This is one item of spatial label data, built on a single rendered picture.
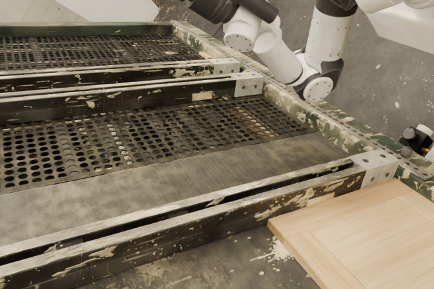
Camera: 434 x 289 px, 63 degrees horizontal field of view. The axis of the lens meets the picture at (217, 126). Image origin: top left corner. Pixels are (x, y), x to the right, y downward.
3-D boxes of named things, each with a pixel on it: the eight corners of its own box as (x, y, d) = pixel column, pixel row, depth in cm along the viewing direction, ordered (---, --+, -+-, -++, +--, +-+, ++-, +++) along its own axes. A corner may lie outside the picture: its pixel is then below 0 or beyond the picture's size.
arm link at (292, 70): (250, 46, 86) (286, 86, 100) (265, 71, 80) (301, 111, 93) (286, 17, 83) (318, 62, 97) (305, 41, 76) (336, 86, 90)
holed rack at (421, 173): (432, 177, 88) (433, 175, 88) (425, 180, 86) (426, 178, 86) (175, 21, 212) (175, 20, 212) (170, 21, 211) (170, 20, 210)
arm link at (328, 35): (320, 67, 100) (340, -9, 84) (343, 97, 92) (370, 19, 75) (282, 73, 98) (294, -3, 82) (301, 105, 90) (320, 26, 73)
